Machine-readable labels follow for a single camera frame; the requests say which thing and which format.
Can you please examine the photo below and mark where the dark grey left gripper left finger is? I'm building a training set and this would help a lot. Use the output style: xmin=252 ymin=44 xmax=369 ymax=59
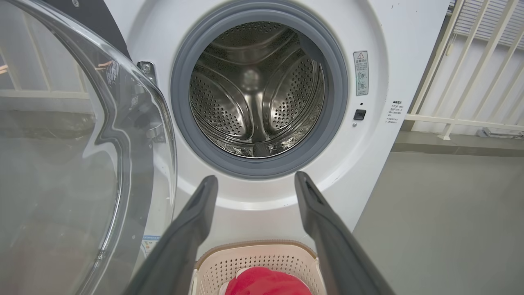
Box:
xmin=123 ymin=175 xmax=219 ymax=295

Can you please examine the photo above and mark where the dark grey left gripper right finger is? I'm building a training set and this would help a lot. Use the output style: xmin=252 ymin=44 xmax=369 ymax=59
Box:
xmin=295 ymin=171 xmax=395 ymax=295

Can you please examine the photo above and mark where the plain red garment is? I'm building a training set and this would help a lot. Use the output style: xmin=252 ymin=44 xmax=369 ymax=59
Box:
xmin=224 ymin=266 xmax=312 ymax=295

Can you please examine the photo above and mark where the transparent washer door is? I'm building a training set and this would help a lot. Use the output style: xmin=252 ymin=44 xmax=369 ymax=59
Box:
xmin=0 ymin=0 xmax=177 ymax=295

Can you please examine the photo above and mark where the cream laundry basket brown rim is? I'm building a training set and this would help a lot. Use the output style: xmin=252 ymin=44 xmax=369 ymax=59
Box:
xmin=190 ymin=240 xmax=328 ymax=295

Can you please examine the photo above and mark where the white front-load washing machine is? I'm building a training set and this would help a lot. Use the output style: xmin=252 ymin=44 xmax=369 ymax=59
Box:
xmin=102 ymin=0 xmax=451 ymax=263

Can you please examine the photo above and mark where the white warning text label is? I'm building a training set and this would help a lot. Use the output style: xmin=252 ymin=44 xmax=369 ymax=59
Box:
xmin=387 ymin=100 xmax=404 ymax=124

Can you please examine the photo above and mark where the stainless steel washing machine drum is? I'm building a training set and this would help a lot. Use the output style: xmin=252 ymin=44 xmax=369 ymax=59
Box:
xmin=189 ymin=21 xmax=326 ymax=158

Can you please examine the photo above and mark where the metal door hinge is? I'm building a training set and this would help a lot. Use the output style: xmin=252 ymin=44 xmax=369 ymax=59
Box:
xmin=137 ymin=61 xmax=158 ymax=85

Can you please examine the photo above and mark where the blue energy label sticker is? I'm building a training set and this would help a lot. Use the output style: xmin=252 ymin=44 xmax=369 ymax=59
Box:
xmin=141 ymin=235 xmax=161 ymax=257

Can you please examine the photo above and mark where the grey warning sticker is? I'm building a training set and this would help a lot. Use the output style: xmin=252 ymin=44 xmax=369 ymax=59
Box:
xmin=353 ymin=50 xmax=369 ymax=96

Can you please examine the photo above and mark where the white metal railing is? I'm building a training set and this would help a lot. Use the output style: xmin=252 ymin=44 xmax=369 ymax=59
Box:
xmin=405 ymin=0 xmax=524 ymax=141

